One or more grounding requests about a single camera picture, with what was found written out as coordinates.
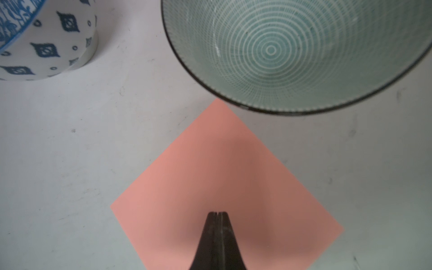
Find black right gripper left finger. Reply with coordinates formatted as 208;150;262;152
190;212;218;270

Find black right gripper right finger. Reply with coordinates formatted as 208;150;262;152
219;212;246;270

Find pink square paper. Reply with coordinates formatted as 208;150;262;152
111;100;343;270

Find teal striped ceramic bowl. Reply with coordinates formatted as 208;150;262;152
160;1;432;116

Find blue patterned ceramic bowl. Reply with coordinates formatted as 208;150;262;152
1;0;99;82

